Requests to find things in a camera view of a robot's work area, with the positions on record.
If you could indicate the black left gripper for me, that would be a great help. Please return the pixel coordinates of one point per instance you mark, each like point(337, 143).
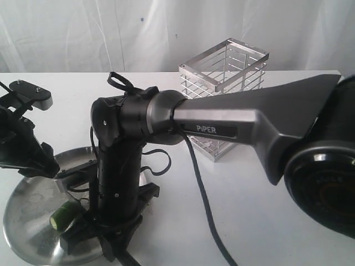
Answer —
point(20, 148)

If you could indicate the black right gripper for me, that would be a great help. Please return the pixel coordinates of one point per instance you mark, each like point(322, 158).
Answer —
point(119, 196)

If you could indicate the green cucumber piece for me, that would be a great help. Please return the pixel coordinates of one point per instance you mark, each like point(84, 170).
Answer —
point(64, 215)

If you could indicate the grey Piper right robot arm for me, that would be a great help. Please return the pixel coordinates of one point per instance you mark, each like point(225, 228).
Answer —
point(302, 133)

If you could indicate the round stainless steel plate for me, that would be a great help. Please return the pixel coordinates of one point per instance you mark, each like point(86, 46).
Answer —
point(27, 228)

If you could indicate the white backdrop curtain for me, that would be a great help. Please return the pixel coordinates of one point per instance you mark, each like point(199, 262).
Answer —
point(100, 36)

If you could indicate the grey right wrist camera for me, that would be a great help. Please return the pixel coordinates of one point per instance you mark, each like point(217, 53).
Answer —
point(76, 176)

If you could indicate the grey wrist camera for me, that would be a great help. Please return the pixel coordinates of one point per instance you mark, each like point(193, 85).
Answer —
point(30, 93)
point(76, 176)

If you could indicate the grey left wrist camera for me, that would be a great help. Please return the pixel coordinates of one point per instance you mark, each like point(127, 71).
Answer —
point(30, 93)

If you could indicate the wire metal utensil holder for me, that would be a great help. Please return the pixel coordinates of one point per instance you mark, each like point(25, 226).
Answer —
point(228, 67)

